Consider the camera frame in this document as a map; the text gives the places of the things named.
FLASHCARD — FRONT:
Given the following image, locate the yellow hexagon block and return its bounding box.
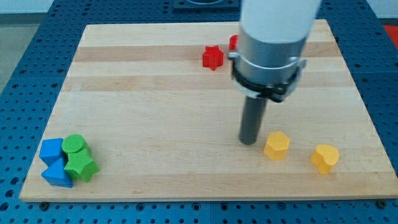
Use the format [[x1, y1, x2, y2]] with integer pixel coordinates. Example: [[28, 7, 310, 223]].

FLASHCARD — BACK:
[[264, 131, 290, 161]]

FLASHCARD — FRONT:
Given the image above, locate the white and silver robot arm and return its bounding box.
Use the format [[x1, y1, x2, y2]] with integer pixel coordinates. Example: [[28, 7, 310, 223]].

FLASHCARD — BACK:
[[229, 0, 321, 103]]

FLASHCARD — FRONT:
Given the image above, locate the red block behind arm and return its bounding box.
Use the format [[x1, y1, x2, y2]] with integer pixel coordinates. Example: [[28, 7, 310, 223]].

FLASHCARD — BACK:
[[229, 34, 239, 50]]

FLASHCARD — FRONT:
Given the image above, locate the yellow heart block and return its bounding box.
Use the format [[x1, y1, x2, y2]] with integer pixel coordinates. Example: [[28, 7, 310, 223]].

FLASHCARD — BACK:
[[310, 144, 340, 175]]

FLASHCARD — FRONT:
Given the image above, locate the light wooden board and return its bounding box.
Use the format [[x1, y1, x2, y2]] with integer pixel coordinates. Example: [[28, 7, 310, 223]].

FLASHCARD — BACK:
[[19, 19, 397, 202]]

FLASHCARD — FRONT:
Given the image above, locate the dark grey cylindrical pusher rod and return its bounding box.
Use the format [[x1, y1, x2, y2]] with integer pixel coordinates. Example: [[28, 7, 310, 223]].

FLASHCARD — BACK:
[[239, 96, 267, 145]]

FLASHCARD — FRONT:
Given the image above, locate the red star block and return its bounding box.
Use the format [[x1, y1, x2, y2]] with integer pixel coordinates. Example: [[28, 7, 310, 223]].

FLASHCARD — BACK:
[[202, 45, 224, 71]]

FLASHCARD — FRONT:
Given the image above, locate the green cylinder block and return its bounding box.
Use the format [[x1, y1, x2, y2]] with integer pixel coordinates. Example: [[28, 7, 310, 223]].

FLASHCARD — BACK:
[[62, 134, 91, 154]]

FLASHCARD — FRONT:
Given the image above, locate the green star block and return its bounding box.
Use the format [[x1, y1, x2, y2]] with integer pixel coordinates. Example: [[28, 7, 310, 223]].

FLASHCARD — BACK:
[[64, 148, 100, 182]]

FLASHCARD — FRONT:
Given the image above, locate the blue cube block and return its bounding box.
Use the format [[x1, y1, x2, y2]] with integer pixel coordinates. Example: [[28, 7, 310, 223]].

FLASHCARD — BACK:
[[39, 138, 65, 166]]

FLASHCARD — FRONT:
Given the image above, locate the blue triangle block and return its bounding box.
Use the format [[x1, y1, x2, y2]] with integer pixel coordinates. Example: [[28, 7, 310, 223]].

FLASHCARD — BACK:
[[41, 158, 73, 188]]

